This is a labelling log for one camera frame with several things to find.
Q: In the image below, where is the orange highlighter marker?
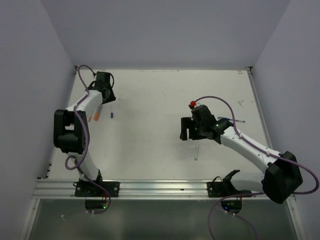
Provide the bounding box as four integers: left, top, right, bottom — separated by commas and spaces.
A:
93, 105, 103, 121

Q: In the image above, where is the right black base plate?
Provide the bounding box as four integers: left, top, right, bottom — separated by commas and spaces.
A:
206, 176, 251, 198

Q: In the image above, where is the blue ballpoint pen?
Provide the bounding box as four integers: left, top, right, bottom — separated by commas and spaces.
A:
217, 116, 246, 123

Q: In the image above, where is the green white pen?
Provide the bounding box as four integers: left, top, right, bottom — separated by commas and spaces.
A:
194, 144, 200, 161

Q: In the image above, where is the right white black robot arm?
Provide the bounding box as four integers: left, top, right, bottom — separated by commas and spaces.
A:
180, 101, 303, 204

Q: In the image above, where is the aluminium rail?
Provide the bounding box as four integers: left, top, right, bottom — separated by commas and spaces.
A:
31, 179, 263, 200

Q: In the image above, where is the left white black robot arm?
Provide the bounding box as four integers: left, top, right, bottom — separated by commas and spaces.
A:
53, 71, 116, 197

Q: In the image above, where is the purple capped white pen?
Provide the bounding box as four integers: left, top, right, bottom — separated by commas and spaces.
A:
110, 103, 114, 119

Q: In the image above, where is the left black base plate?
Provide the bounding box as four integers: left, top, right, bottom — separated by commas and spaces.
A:
73, 181, 120, 198

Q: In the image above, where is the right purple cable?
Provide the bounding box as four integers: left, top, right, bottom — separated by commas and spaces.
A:
207, 95, 320, 240

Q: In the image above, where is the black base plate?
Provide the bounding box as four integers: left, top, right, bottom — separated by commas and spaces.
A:
206, 176, 251, 198
73, 181, 120, 198

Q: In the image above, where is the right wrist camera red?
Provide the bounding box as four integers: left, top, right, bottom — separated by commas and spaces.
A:
188, 101, 197, 110

